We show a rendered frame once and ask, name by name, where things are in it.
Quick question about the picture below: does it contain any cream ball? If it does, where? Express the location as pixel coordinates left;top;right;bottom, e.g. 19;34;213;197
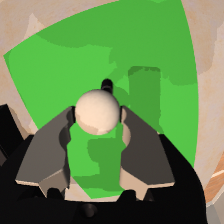
75;89;120;135

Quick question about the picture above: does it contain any green turf mat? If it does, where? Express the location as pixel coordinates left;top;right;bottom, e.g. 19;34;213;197
3;0;199;199

